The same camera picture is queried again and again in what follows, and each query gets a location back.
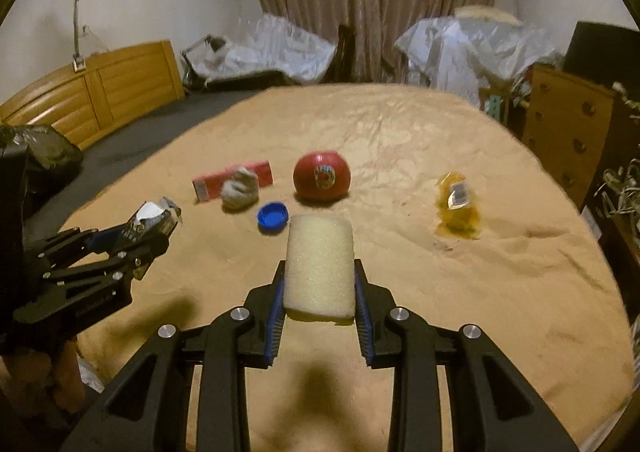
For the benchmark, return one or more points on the right silver plastic cover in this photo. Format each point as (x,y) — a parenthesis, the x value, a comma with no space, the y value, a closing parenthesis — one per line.
(461,55)

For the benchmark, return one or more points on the grey balled sock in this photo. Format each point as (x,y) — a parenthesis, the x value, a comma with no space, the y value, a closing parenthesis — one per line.
(241,190)

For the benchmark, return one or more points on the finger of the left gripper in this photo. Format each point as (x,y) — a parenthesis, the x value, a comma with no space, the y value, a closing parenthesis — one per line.
(61,250)
(104,270)

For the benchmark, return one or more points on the black garbage bag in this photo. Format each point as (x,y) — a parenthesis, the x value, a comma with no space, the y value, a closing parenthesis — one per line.
(52,162)

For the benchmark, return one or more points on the dark grey mattress sheet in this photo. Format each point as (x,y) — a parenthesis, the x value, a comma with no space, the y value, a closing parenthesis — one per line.
(124,149)

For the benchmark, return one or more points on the red round container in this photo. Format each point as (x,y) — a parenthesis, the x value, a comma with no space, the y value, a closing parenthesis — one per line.
(322,177)

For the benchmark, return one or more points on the tan bed blanket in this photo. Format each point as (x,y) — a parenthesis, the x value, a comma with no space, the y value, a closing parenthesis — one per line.
(534,280)

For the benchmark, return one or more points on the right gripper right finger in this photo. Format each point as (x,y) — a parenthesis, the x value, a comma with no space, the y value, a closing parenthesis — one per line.
(383,326)

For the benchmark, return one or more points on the left silver plastic cover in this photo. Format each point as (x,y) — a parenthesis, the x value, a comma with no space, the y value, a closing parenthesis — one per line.
(274,44)

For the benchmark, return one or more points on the pink red box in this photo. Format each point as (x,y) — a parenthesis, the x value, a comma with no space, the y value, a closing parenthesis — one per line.
(208,187)

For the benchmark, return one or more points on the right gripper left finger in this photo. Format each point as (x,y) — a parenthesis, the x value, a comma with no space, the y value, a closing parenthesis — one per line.
(253,331)

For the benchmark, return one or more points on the wooden headboard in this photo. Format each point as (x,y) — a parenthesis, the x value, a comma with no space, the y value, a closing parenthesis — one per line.
(114,89)

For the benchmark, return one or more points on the black television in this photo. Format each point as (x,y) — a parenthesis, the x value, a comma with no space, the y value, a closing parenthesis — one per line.
(604,54)

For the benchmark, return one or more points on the small black box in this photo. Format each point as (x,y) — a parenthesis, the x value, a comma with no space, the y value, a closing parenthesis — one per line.
(152,219)

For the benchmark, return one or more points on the black desk lamp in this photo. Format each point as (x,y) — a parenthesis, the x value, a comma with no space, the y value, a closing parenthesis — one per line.
(200,59)

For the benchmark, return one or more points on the wooden dresser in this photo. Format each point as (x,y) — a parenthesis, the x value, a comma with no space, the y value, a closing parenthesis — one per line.
(577,128)

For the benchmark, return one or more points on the small wooden chair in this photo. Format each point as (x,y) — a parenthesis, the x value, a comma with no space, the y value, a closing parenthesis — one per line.
(496,103)

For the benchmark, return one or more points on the silver plastic cover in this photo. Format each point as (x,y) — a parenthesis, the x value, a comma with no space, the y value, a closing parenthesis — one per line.
(274,44)
(461,55)

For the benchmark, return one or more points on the yellow plastic wrapper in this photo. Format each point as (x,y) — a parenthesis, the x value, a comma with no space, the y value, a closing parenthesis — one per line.
(457,209)

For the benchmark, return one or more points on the blue bottle cap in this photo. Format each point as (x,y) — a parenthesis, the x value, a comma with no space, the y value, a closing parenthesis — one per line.
(272,218)

